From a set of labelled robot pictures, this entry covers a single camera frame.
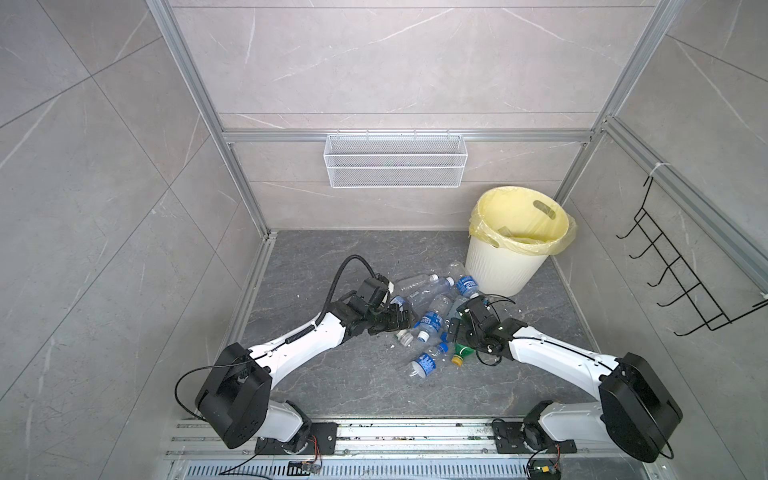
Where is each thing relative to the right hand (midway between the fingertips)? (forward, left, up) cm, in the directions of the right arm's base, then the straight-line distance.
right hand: (460, 332), depth 89 cm
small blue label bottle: (+11, +18, +1) cm, 21 cm away
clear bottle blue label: (+16, -4, +2) cm, 17 cm away
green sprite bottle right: (-6, +1, 0) cm, 7 cm away
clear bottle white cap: (+17, +14, +1) cm, 22 cm away
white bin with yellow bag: (+31, -22, +9) cm, 39 cm away
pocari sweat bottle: (+3, +8, +3) cm, 9 cm away
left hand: (+1, +16, +10) cm, 19 cm away
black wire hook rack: (-6, -44, +27) cm, 52 cm away
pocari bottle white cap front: (-9, +10, +2) cm, 14 cm away
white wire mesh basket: (+51, +29, +27) cm, 65 cm away
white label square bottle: (-2, +17, +1) cm, 17 cm away
